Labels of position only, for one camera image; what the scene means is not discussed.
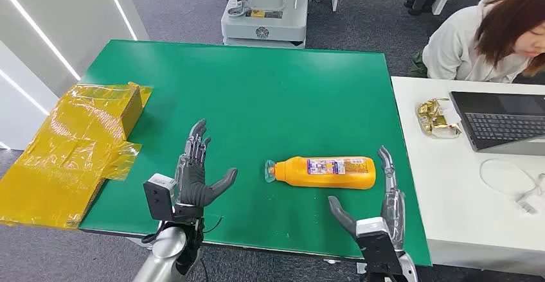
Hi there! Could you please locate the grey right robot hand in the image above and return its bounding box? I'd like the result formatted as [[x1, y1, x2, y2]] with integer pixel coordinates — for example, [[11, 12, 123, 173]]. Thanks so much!
[[328, 146, 406, 254]]

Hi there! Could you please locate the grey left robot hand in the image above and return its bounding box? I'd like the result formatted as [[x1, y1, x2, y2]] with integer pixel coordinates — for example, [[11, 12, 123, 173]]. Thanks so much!
[[174, 119, 238, 221]]

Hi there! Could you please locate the orange plastic bottle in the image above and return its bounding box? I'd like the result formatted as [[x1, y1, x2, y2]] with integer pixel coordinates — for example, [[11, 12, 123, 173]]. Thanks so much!
[[264, 156, 377, 191]]

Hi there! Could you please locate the gold foil snack wrapper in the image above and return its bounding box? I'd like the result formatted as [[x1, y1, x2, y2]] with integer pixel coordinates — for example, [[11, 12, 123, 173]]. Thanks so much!
[[415, 97, 463, 140]]

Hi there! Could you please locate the yellow film-wrapped cardboard box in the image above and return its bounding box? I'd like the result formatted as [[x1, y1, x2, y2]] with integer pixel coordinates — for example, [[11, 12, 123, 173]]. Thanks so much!
[[0, 82, 154, 230]]

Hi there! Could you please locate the dark grey laptop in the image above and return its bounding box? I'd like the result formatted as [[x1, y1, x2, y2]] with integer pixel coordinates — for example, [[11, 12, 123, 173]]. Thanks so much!
[[449, 91, 545, 157]]

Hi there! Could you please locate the grey-white wheeled machine base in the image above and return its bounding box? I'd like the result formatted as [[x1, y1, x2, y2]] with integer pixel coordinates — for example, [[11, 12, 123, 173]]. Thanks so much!
[[220, 0, 310, 50]]

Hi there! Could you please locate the person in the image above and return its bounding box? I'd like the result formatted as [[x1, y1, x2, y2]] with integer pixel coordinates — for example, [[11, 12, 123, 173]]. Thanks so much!
[[421, 0, 545, 84]]

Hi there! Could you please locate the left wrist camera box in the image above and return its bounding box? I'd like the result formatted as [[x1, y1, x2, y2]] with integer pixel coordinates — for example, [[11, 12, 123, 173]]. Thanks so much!
[[143, 173, 178, 223]]

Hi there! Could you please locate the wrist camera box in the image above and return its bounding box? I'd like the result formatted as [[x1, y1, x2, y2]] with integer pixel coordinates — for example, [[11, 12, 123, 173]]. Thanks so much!
[[143, 173, 178, 223], [355, 216, 412, 282]]

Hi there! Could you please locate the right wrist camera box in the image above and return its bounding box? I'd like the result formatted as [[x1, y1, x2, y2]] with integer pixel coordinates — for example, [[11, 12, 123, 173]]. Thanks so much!
[[355, 216, 412, 282]]

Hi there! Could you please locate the white cable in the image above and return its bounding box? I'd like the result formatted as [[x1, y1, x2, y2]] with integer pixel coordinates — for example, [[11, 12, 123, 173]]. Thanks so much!
[[479, 158, 545, 216]]

